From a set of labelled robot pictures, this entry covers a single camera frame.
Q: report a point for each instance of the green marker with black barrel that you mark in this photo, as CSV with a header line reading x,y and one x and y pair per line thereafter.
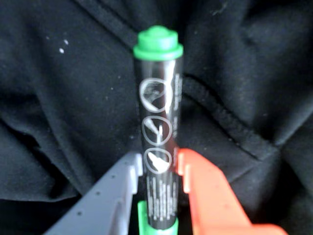
x,y
159,98

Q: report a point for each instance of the black fabric bag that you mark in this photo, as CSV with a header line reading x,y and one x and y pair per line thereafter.
x,y
61,110

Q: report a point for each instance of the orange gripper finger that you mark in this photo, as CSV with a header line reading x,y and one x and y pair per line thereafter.
x,y
212,200

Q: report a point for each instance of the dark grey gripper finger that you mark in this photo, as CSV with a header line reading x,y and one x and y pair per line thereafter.
x,y
105,203

